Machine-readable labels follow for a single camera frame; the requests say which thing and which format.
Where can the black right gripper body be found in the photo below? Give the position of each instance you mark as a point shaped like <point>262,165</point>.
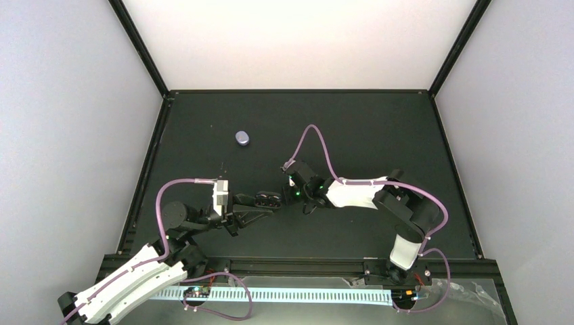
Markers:
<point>292,198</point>

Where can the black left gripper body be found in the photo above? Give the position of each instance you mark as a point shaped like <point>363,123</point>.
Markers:
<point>229,222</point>

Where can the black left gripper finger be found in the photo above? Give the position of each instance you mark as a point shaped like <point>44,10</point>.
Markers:
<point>246,216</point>
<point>244,199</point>

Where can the black earbud charging case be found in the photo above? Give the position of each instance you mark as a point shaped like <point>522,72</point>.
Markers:
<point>268,200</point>

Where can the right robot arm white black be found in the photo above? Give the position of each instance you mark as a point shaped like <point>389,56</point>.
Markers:
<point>410,211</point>

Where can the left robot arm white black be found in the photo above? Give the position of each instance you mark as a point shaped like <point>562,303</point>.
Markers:
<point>165,262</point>

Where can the lilac earbud charging case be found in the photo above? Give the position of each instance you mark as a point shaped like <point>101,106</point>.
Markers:
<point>242,138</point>

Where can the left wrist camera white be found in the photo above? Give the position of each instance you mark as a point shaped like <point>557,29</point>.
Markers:
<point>220,197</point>

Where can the white slotted cable duct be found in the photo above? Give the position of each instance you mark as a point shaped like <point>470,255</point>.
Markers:
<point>276,295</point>

